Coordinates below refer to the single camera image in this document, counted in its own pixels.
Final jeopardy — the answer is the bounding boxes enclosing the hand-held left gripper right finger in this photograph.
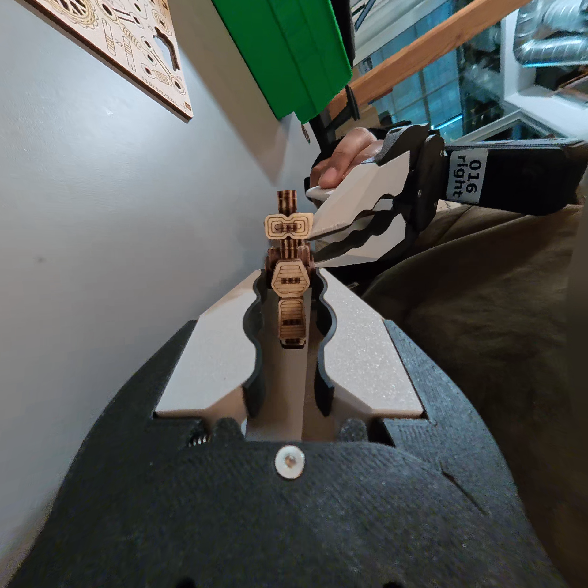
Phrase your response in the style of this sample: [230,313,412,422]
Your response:
[314,268,426,420]

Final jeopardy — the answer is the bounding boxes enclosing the person's olive trousers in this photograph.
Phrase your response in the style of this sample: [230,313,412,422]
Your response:
[362,201,588,588]

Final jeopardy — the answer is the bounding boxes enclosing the person's right hand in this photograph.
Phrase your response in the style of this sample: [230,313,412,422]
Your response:
[310,127,385,190]

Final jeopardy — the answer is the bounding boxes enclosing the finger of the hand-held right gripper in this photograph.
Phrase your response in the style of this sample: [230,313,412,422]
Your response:
[315,213,409,269]
[305,151,412,240]

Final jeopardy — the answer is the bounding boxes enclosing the small wooden puzzle model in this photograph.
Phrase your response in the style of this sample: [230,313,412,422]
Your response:
[264,189,318,350]

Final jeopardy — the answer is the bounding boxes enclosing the silver ventilation duct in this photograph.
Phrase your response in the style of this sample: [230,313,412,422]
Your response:
[514,0,588,66]

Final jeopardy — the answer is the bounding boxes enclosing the laser-cut wooden puzzle sheet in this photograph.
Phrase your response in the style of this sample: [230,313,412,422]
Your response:
[25,0,194,123]

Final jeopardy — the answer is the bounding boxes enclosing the wooden railing beam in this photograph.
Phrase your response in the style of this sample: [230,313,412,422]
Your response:
[328,0,532,118]

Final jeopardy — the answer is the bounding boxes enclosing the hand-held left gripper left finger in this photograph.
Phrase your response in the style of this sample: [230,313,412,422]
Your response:
[153,268,268,428]

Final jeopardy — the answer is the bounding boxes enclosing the green plastic bin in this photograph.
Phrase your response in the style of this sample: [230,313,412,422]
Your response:
[211,0,353,125]

